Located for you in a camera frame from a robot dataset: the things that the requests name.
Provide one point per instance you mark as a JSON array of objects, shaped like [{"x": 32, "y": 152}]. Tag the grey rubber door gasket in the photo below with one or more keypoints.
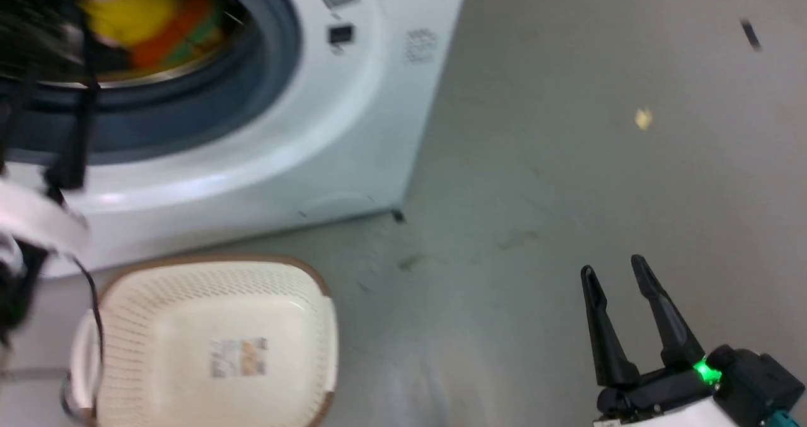
[{"x": 189, "y": 108}]

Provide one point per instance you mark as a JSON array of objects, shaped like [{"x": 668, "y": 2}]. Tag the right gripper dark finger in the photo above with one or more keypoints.
[
  {"x": 671, "y": 323},
  {"x": 602, "y": 332}
]

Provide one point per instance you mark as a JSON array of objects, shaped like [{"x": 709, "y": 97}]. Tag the black washing machine foot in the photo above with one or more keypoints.
[{"x": 397, "y": 216}]

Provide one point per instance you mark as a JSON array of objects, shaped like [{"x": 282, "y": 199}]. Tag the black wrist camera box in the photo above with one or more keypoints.
[{"x": 756, "y": 383}]

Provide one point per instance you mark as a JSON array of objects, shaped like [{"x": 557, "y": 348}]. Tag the small black floor object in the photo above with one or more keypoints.
[{"x": 750, "y": 35}]

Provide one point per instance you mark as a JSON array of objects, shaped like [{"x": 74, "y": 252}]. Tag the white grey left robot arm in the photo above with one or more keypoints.
[{"x": 34, "y": 216}]

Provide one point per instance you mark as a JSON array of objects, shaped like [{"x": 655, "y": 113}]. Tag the white front-load washing machine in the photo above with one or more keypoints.
[{"x": 353, "y": 130}]

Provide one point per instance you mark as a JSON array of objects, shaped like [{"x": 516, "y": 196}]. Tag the yellow plush toy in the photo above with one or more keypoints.
[{"x": 135, "y": 11}]

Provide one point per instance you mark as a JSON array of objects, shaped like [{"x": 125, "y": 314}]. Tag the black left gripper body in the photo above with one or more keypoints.
[{"x": 34, "y": 26}]

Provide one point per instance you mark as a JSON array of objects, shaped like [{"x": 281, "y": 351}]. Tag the paper label sticker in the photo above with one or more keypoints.
[{"x": 238, "y": 357}]

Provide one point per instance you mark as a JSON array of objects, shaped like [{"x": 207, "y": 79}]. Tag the cream plastic laundry basket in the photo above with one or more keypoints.
[{"x": 220, "y": 301}]

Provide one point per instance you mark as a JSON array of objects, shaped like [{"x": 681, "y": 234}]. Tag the small yellow floor scrap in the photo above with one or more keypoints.
[{"x": 643, "y": 119}]

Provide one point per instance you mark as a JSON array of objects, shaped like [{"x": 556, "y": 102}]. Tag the yellow and orange clothes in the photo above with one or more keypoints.
[{"x": 179, "y": 36}]

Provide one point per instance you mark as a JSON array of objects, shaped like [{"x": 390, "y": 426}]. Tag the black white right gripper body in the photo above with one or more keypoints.
[{"x": 656, "y": 395}]

